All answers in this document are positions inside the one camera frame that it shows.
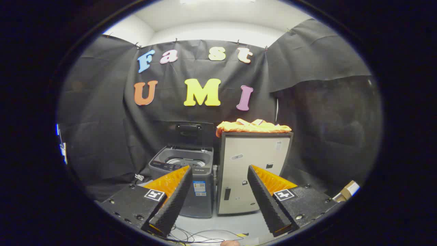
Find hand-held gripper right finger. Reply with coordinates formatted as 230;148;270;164
247;165;343;237

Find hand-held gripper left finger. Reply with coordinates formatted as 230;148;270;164
98;165;194;237

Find grey washing machine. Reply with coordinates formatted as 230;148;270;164
149;145;214;218

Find dark washing machine lid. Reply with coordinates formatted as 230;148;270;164
170;122;214;149

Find orange polo shirt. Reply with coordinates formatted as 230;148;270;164
216;119;292;138

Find cardboard box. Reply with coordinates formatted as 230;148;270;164
333;180;361;203

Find black backdrop cloth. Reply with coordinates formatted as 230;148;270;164
57;19;382;202

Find white and blue object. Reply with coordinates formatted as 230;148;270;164
56;124;68;164

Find thin floor cables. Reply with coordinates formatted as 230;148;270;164
169;224;244;244

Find beige cabinet with dark frame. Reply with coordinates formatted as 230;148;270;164
216;132;294;216

